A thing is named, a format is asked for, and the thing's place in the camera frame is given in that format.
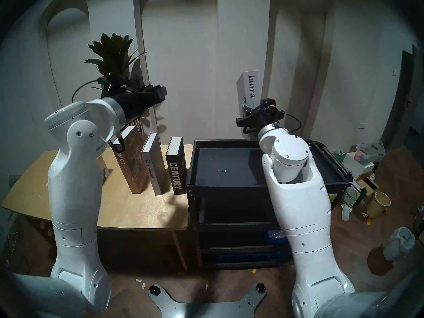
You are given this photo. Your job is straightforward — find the dark door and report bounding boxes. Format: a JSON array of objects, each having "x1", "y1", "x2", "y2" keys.
[{"x1": 381, "y1": 44, "x2": 424, "y2": 149}]

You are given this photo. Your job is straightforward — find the grey metal robot base plate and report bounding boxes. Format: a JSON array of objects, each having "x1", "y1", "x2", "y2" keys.
[{"x1": 148, "y1": 283, "x2": 267, "y2": 318}]

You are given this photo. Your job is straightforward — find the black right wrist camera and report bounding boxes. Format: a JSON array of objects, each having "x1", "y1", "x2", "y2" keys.
[{"x1": 259, "y1": 98, "x2": 278, "y2": 113}]

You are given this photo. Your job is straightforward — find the brown cardboard box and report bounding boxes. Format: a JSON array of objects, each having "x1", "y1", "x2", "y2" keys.
[{"x1": 356, "y1": 175, "x2": 380, "y2": 197}]

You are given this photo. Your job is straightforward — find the grey Discontent book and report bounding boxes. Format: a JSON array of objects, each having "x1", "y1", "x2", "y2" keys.
[{"x1": 141, "y1": 132, "x2": 166, "y2": 196}]

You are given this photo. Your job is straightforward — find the black left camera cable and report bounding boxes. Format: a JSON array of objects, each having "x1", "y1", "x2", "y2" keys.
[{"x1": 71, "y1": 79, "x2": 101, "y2": 104}]

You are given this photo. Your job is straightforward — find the grey iaura book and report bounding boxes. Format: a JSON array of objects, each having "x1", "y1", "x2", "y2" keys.
[{"x1": 236, "y1": 71, "x2": 259, "y2": 140}]

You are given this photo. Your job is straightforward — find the yellow bucket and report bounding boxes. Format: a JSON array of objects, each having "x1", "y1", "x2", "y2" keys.
[{"x1": 366, "y1": 191, "x2": 391, "y2": 219}]

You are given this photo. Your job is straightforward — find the black CENTURY book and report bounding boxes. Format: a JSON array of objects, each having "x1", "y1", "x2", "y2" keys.
[{"x1": 166, "y1": 136, "x2": 187, "y2": 195}]

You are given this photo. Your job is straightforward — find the green and white carton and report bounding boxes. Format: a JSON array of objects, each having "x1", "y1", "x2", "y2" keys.
[{"x1": 343, "y1": 185, "x2": 367, "y2": 208}]

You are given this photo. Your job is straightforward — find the light wooden table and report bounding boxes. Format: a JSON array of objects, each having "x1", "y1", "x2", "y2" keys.
[{"x1": 2, "y1": 144, "x2": 193, "y2": 271}]

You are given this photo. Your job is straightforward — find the blue bin with plastic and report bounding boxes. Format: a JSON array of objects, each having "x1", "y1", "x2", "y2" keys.
[{"x1": 263, "y1": 230, "x2": 286, "y2": 245}]

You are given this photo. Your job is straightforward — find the clear plastic storage box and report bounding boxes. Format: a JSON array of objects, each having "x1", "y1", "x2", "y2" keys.
[{"x1": 354, "y1": 142, "x2": 386, "y2": 165}]

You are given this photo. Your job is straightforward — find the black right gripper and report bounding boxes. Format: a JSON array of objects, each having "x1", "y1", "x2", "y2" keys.
[{"x1": 236, "y1": 101, "x2": 285, "y2": 136}]

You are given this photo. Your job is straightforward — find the black three-tier shelf cart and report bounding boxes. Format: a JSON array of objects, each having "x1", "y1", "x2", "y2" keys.
[{"x1": 186, "y1": 139, "x2": 353, "y2": 270}]

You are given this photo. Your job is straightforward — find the brown HOMES book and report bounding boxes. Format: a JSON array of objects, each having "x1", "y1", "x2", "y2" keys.
[{"x1": 108, "y1": 125, "x2": 150, "y2": 194}]

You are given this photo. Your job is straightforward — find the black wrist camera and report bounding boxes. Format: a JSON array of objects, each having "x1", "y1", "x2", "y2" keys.
[
  {"x1": 259, "y1": 98, "x2": 278, "y2": 113},
  {"x1": 98, "y1": 72, "x2": 125, "y2": 96}
]

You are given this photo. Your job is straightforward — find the dark green leafy plant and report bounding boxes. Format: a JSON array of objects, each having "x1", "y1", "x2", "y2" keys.
[{"x1": 84, "y1": 32, "x2": 166, "y2": 135}]

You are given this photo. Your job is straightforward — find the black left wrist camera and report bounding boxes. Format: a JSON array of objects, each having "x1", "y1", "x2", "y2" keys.
[{"x1": 98, "y1": 72, "x2": 125, "y2": 96}]

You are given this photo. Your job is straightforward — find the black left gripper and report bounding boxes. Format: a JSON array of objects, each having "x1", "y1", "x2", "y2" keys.
[{"x1": 115, "y1": 85, "x2": 167, "y2": 122}]

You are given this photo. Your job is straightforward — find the black camera cable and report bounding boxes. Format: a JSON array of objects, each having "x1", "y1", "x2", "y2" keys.
[
  {"x1": 282, "y1": 113, "x2": 302, "y2": 134},
  {"x1": 71, "y1": 79, "x2": 101, "y2": 104}
]

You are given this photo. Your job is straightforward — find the white bin with bag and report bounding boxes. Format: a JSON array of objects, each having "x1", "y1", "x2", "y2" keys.
[{"x1": 384, "y1": 227, "x2": 416, "y2": 262}]

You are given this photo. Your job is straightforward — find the black right camera cable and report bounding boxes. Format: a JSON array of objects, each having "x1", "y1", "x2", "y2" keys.
[{"x1": 282, "y1": 113, "x2": 302, "y2": 134}]

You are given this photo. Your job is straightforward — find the white box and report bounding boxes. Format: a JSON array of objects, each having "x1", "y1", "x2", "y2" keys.
[{"x1": 342, "y1": 152, "x2": 375, "y2": 179}]

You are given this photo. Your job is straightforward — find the white Statue of Liberty book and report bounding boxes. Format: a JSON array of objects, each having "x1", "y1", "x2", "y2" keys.
[{"x1": 99, "y1": 155, "x2": 111, "y2": 186}]

